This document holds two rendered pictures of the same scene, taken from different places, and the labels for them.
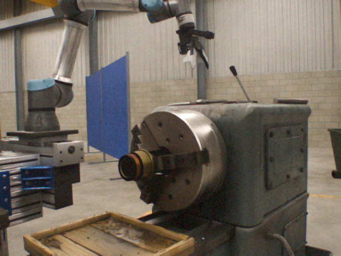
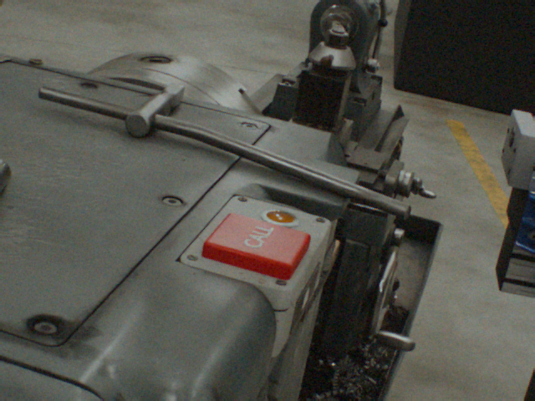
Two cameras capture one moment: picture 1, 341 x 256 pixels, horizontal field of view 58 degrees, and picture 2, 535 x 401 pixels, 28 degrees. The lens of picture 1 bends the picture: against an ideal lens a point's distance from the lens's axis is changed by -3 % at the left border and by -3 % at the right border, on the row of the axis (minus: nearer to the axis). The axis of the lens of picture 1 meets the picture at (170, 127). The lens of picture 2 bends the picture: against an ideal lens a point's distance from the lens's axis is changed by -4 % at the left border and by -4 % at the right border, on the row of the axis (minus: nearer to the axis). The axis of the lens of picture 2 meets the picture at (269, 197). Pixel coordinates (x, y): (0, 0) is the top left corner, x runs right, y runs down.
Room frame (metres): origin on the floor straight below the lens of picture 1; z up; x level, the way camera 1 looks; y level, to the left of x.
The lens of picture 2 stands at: (2.06, -0.50, 1.56)
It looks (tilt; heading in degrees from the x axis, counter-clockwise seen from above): 22 degrees down; 148
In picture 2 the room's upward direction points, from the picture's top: 11 degrees clockwise
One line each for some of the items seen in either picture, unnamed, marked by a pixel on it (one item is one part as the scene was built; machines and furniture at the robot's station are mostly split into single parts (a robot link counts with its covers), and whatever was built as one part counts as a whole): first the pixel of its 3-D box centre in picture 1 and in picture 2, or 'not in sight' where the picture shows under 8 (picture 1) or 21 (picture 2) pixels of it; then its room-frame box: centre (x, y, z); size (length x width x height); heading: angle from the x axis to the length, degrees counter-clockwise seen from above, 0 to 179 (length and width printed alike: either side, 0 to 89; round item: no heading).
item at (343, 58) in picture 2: not in sight; (333, 54); (0.60, 0.48, 1.13); 0.08 x 0.08 x 0.03
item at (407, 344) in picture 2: not in sight; (393, 340); (0.80, 0.59, 0.69); 0.08 x 0.03 x 0.03; 47
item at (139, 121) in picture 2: (199, 102); (158, 107); (1.23, -0.11, 1.27); 0.12 x 0.02 x 0.02; 140
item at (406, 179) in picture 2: not in sight; (417, 186); (0.72, 0.61, 0.95); 0.07 x 0.04 x 0.04; 47
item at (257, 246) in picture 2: not in sight; (257, 250); (1.49, -0.15, 1.26); 0.06 x 0.06 x 0.02; 47
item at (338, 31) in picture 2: not in sight; (337, 36); (0.60, 0.48, 1.17); 0.04 x 0.04 x 0.03
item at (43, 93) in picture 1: (42, 92); not in sight; (1.38, 0.57, 1.33); 0.13 x 0.12 x 0.14; 170
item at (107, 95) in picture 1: (103, 115); not in sight; (7.68, 1.65, 1.18); 4.12 x 0.80 x 2.35; 26
